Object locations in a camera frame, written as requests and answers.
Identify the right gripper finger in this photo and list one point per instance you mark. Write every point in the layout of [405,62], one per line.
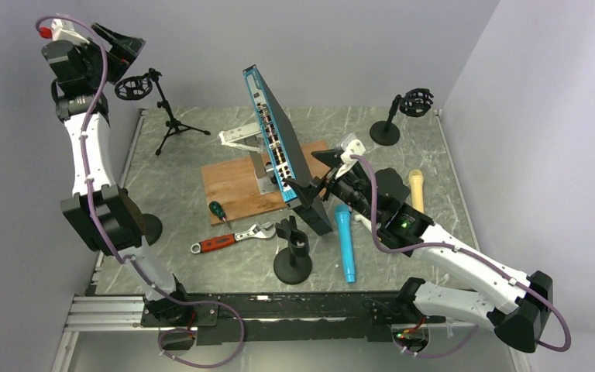
[308,192]
[330,157]

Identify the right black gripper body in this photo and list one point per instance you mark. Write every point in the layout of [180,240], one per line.
[336,186]

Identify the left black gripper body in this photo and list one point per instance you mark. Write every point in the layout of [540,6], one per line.
[92,56]

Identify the black tripod mic stand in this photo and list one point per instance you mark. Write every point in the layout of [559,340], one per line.
[135,88]

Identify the blue microphone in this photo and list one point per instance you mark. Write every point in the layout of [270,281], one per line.
[343,220]

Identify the black stand of green microphone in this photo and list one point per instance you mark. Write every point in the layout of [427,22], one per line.
[292,265]

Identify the beige microphone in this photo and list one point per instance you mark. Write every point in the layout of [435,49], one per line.
[416,182]

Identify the black round-base mic stand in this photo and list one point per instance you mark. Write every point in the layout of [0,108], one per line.
[153,227]

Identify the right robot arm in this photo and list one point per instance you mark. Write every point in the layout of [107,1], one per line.
[515,306]

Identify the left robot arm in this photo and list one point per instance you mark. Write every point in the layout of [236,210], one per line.
[99,210]

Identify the white plastic faucet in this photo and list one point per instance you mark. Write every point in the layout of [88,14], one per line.
[362,219]

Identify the wooden board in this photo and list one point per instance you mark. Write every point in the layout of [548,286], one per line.
[243,186]

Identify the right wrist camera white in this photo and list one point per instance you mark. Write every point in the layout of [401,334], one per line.
[349,145]

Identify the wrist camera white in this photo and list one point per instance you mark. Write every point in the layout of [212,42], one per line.
[61,29]
[349,145]

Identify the blue black network switch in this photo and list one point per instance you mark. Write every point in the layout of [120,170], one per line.
[286,156]

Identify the adjustable wrench red handle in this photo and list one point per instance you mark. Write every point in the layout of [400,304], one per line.
[256,231]

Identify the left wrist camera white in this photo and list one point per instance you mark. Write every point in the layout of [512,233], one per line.
[61,29]

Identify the metal bracket holder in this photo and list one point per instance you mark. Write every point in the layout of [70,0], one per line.
[248,138]

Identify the green handle screwdriver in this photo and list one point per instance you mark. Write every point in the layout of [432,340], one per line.
[218,211]

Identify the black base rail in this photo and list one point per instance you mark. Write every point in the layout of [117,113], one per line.
[291,316]

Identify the aluminium frame rail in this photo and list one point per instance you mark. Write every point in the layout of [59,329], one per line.
[99,314]

